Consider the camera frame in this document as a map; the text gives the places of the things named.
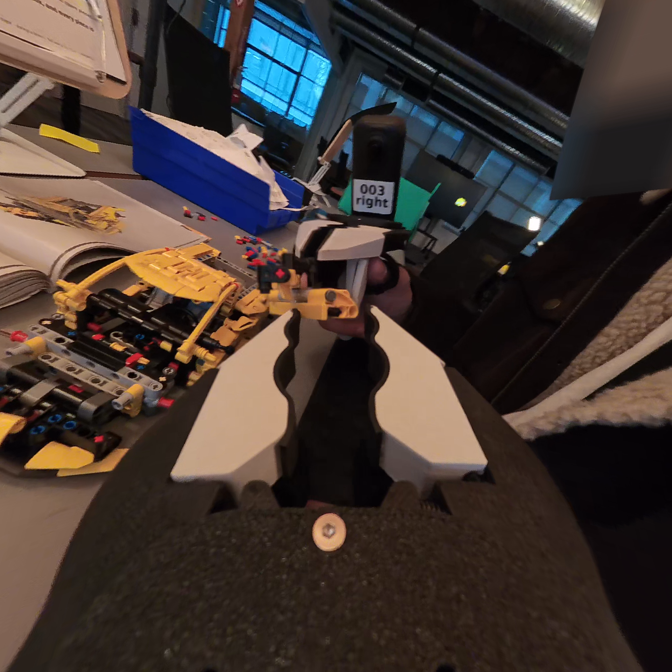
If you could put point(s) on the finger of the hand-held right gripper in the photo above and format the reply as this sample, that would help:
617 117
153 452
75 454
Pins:
351 244
309 231

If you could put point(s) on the person's right forearm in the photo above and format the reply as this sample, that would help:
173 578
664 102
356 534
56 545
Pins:
525 294

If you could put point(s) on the wooden post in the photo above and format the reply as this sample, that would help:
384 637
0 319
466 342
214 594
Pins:
240 36

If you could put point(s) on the person's right hand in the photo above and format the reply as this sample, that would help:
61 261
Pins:
393 294

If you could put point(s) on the yellow brick door assembly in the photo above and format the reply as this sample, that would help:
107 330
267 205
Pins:
320 303

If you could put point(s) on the brown sherpa-lined jacket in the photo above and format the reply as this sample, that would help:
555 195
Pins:
630 325

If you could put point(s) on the pile of small colourful bricks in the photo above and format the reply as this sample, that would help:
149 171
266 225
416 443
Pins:
260 249

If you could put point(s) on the printed instruction sheet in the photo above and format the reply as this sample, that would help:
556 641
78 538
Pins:
52 36

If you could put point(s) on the crumpled white paper bags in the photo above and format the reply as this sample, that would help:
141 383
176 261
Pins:
236 144

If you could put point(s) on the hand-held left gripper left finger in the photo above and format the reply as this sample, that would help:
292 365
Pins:
236 414

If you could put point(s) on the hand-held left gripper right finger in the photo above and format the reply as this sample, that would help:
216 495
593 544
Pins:
420 409

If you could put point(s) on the yellow sticky note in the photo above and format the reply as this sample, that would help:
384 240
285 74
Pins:
68 138

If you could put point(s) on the green folding crate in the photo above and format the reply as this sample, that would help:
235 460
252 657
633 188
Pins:
417 204

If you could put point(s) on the blue plastic bin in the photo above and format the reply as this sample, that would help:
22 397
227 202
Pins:
199 173

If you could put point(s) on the open instruction booklet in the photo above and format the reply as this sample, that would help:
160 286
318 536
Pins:
68 231

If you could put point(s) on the white stand base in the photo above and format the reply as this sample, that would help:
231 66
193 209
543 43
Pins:
31 157

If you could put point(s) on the yellow brick car model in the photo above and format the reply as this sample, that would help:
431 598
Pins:
168 273

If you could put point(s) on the black monitor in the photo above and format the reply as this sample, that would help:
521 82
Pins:
199 78

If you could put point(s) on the blue-lit window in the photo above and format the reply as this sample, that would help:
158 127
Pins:
283 68

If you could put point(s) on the instruction sheet on stand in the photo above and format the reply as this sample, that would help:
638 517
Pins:
118 57

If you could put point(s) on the dark wall screen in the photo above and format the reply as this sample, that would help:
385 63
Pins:
446 189

